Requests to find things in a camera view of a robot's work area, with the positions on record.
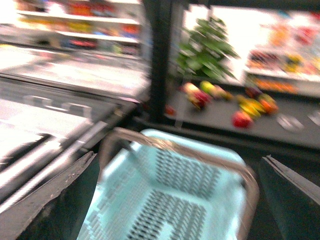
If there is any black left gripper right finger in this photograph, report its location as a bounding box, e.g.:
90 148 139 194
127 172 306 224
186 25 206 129
259 155 320 240

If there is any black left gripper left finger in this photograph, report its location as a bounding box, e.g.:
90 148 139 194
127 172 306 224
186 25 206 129
0 151 97 240

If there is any light blue plastic basket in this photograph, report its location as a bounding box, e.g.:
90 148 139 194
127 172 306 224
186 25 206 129
78 127 260 240

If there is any black fruit tray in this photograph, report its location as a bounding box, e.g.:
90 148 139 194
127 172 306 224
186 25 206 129
165 77 320 151

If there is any orange tangerine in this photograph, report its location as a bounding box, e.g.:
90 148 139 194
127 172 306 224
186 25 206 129
258 93 279 115

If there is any red apple on tray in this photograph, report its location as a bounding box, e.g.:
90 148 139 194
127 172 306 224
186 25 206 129
231 111 254 129

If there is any yellow starfruit front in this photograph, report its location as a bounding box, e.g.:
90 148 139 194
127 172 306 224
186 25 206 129
236 95 266 119

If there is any glass freezer case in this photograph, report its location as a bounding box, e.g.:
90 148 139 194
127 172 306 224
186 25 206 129
0 42 151 176

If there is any red dragon fruit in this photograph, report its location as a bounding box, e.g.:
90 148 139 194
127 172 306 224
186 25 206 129
180 82 211 110

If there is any green apple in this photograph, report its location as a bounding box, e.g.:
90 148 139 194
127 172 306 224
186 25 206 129
199 81 216 96

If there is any right store shelf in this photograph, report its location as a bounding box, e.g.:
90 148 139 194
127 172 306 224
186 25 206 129
244 9 320 93

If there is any store shelf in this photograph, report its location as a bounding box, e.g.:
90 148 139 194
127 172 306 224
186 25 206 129
244 9 320 93
0 0 145 56

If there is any green potted plant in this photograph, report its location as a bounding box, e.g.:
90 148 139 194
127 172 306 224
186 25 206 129
175 16 239 81

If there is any left store shelf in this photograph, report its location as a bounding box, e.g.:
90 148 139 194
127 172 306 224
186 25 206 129
0 0 145 56

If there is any black metal post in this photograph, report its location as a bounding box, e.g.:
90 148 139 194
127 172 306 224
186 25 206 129
145 0 173 123

